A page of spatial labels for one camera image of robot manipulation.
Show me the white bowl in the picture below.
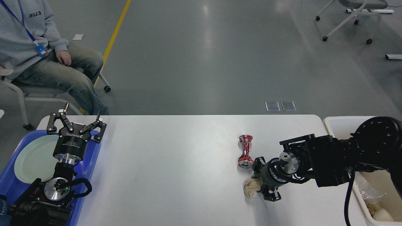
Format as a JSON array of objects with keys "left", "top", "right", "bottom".
[{"left": 373, "top": 208, "right": 394, "bottom": 222}]

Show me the beige plastic bin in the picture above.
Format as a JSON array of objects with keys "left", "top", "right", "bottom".
[{"left": 323, "top": 116, "right": 401, "bottom": 226}]

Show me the right floor outlet plate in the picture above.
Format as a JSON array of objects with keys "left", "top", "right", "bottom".
[{"left": 280, "top": 101, "right": 297, "bottom": 111}]

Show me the white floor bar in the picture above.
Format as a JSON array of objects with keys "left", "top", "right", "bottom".
[{"left": 385, "top": 54, "right": 402, "bottom": 60}]

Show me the white desk foot bar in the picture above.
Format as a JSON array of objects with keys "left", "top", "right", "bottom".
[{"left": 345, "top": 8, "right": 394, "bottom": 14}]

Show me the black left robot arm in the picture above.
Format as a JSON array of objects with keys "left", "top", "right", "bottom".
[{"left": 8, "top": 103, "right": 107, "bottom": 226}]

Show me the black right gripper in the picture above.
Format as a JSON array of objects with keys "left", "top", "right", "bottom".
[{"left": 251, "top": 156, "right": 288, "bottom": 202}]

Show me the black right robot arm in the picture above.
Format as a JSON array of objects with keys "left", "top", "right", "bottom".
[{"left": 252, "top": 117, "right": 402, "bottom": 226}]

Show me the mint green plate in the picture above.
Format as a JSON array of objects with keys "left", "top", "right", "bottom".
[{"left": 14, "top": 135, "right": 59, "bottom": 184}]

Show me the small brown paper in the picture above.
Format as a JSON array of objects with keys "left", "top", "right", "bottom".
[{"left": 366, "top": 203, "right": 382, "bottom": 218}]

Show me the left floor outlet plate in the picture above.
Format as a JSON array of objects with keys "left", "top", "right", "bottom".
[{"left": 265, "top": 101, "right": 281, "bottom": 112}]

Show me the brown paper ball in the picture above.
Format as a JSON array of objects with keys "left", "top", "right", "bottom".
[{"left": 243, "top": 178, "right": 263, "bottom": 199}]

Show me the floor outlet plate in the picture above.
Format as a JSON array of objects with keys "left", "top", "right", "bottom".
[
  {"left": 280, "top": 101, "right": 297, "bottom": 111},
  {"left": 265, "top": 101, "right": 281, "bottom": 112}
]

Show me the white chair of person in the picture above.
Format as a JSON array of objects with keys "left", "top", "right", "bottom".
[{"left": 0, "top": 66, "right": 111, "bottom": 131}]

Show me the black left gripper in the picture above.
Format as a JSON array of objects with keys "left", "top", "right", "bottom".
[{"left": 46, "top": 102, "right": 107, "bottom": 162}]

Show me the crushed red soda can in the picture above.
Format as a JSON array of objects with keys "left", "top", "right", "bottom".
[{"left": 237, "top": 134, "right": 254, "bottom": 169}]

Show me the seated person grey hoodie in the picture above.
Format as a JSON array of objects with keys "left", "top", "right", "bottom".
[{"left": 0, "top": 0, "right": 109, "bottom": 115}]

